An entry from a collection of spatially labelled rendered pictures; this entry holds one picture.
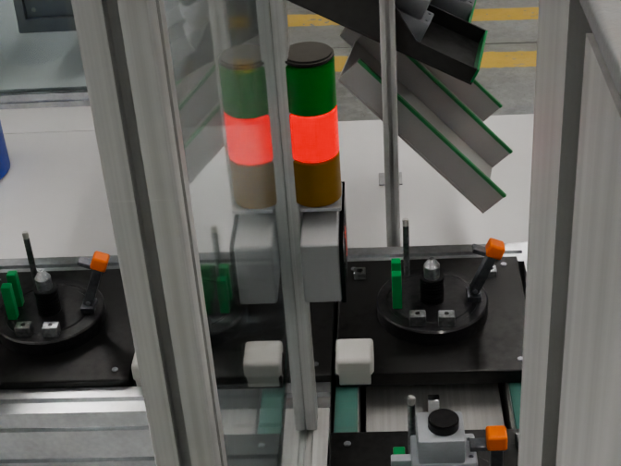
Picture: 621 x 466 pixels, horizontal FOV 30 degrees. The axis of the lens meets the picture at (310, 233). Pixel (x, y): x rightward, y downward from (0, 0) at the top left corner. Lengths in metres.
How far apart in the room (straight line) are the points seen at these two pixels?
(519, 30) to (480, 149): 3.02
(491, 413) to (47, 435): 0.53
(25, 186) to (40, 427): 0.74
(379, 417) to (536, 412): 1.25
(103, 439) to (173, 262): 0.94
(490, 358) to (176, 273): 0.94
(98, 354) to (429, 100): 0.61
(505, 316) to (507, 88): 2.84
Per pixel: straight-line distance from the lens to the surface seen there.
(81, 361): 1.47
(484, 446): 1.16
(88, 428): 1.43
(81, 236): 1.92
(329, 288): 1.15
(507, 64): 4.45
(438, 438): 1.13
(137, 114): 0.47
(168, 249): 0.50
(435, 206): 1.90
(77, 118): 2.30
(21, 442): 1.46
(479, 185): 1.62
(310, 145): 1.11
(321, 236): 1.14
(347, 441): 1.30
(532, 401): 0.16
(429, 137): 1.59
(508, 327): 1.46
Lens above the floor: 1.85
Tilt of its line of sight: 33 degrees down
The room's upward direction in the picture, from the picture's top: 4 degrees counter-clockwise
